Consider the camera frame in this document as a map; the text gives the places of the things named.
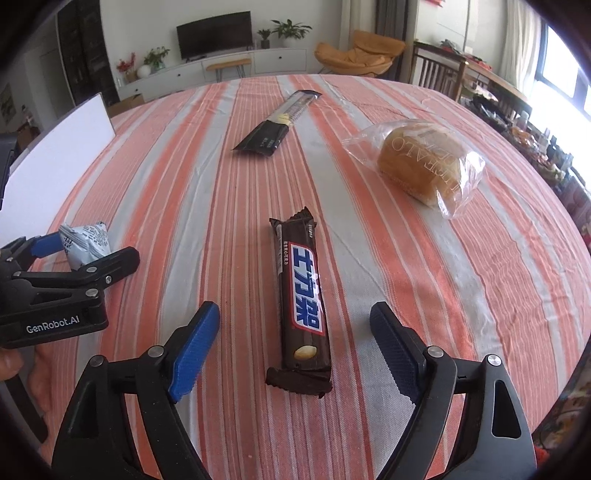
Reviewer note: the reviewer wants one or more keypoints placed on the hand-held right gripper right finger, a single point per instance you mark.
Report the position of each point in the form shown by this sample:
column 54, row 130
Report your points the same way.
column 395, row 348

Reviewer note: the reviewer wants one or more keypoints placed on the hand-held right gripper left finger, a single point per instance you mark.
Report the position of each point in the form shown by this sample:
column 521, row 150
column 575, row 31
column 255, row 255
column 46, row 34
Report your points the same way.
column 194, row 353

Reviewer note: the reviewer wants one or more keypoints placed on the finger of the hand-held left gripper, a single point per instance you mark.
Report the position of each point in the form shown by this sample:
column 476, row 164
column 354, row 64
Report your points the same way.
column 46, row 244
column 115, row 263

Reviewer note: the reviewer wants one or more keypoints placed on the white blue cracker packet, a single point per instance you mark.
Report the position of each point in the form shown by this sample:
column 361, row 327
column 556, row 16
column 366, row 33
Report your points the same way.
column 87, row 242

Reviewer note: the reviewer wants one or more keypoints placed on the white cardboard box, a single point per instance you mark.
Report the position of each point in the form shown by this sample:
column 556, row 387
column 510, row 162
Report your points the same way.
column 55, row 152

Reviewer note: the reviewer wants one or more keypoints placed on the brown chocolate bar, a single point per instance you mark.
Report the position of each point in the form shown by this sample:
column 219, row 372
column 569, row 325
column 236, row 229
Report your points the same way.
column 302, row 300

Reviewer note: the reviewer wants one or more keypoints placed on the bread loaf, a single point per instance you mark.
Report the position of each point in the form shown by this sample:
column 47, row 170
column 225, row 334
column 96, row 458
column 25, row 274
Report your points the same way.
column 420, row 161

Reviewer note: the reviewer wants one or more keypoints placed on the person's left hand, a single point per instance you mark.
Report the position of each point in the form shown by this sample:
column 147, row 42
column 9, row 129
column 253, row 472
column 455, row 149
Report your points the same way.
column 10, row 364

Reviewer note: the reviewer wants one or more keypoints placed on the orange grey striped tablecloth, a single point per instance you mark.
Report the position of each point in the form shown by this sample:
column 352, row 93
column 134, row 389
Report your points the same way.
column 207, row 184

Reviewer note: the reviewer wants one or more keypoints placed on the brown cardboard box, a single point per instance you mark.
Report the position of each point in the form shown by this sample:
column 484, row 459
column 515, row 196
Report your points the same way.
column 125, row 104

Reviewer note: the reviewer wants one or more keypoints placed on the floral patterned cushion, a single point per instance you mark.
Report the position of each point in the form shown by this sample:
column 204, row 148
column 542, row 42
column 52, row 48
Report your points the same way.
column 558, row 424

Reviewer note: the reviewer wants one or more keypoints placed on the red flower bouquet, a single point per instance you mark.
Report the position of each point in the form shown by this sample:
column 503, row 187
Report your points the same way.
column 126, row 67

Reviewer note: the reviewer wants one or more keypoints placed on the white vase with green plant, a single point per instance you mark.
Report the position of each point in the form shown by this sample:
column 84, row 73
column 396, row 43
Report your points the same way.
column 150, row 64

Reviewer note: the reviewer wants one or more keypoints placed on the long black cracker packet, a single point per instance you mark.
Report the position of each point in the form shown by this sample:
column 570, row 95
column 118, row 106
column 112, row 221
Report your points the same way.
column 277, row 124

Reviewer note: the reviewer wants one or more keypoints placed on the small wooden bench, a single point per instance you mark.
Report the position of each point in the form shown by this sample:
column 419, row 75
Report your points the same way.
column 228, row 63

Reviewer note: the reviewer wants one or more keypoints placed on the clutter of bottles and jars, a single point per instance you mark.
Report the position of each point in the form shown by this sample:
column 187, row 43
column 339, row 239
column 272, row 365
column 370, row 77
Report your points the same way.
column 540, row 147

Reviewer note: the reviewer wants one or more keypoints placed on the black television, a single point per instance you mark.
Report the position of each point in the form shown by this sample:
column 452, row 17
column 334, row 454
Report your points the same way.
column 214, row 34

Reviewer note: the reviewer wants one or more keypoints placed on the white television cabinet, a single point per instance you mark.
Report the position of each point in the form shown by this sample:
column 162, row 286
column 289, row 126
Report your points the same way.
column 281, row 62

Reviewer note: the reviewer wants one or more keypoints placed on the small potted plant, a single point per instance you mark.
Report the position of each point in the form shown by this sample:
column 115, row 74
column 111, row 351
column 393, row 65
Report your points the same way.
column 264, row 39

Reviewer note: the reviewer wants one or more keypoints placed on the dark wooden slatted chair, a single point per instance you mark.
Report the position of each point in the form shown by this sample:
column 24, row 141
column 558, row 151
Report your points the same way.
column 438, row 69
column 510, row 99

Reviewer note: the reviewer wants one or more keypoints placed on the large leafy potted plant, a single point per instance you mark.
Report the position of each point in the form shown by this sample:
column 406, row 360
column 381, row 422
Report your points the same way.
column 291, row 31

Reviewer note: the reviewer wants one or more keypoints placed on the orange lounge chair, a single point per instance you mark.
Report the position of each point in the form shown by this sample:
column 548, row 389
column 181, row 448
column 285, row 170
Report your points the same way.
column 364, row 57

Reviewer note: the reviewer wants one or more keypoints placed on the grey curtain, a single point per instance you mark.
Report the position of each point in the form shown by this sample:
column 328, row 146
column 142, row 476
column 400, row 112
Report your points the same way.
column 397, row 37

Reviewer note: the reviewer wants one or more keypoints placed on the large window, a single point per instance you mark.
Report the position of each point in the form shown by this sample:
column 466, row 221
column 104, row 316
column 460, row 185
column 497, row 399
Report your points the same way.
column 565, row 69

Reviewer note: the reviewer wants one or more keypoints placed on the white curtain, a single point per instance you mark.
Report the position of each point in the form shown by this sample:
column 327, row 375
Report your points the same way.
column 521, row 41

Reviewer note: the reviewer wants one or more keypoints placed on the black wall cabinet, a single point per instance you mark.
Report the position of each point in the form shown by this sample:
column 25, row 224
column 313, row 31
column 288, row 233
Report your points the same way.
column 87, row 46

